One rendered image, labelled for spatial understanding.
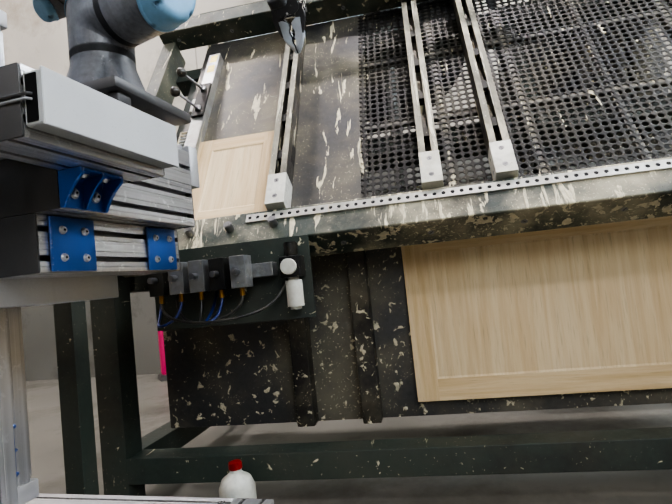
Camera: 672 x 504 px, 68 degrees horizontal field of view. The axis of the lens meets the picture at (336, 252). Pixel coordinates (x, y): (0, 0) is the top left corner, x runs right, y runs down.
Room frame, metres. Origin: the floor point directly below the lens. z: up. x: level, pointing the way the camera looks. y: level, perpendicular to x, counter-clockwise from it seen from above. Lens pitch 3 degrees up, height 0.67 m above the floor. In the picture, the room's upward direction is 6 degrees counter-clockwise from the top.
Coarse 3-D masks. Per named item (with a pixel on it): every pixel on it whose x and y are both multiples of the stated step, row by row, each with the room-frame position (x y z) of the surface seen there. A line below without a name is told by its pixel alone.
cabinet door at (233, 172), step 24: (216, 144) 1.80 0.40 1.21; (240, 144) 1.77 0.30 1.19; (264, 144) 1.74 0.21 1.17; (216, 168) 1.73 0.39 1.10; (240, 168) 1.70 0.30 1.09; (264, 168) 1.67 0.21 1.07; (192, 192) 1.68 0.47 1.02; (216, 192) 1.66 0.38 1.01; (240, 192) 1.64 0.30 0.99; (264, 192) 1.61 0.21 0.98; (216, 216) 1.60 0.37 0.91
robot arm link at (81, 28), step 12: (72, 0) 0.87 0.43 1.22; (84, 0) 0.85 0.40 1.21; (96, 0) 0.84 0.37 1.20; (72, 12) 0.87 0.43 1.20; (84, 12) 0.86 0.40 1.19; (96, 12) 0.84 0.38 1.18; (72, 24) 0.87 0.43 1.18; (84, 24) 0.86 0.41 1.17; (96, 24) 0.86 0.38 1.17; (72, 36) 0.87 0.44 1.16; (84, 36) 0.86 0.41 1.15; (96, 36) 0.87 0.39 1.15; (108, 36) 0.87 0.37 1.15; (132, 48) 0.92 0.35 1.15
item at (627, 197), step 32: (512, 192) 1.36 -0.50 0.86; (544, 192) 1.34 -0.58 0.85; (576, 192) 1.32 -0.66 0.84; (608, 192) 1.30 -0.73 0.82; (640, 192) 1.28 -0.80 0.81; (256, 224) 1.50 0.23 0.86; (288, 224) 1.47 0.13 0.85; (320, 224) 1.45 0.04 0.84; (352, 224) 1.42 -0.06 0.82; (384, 224) 1.40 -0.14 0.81; (416, 224) 1.38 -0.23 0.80; (448, 224) 1.38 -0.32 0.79; (480, 224) 1.38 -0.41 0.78; (512, 224) 1.38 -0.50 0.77; (544, 224) 1.38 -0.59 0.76; (576, 224) 1.38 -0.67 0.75
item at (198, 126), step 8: (208, 64) 2.06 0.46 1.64; (216, 64) 2.05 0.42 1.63; (208, 72) 2.03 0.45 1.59; (216, 72) 2.03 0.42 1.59; (208, 80) 2.00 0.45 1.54; (216, 80) 2.03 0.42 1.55; (216, 88) 2.02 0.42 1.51; (208, 104) 1.93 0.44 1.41; (208, 112) 1.92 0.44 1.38; (192, 120) 1.87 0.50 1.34; (200, 120) 1.86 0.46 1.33; (208, 120) 1.91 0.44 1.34; (192, 128) 1.84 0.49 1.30; (200, 128) 1.83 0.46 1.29; (192, 136) 1.82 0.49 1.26; (200, 136) 1.83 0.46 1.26; (192, 144) 1.79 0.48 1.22
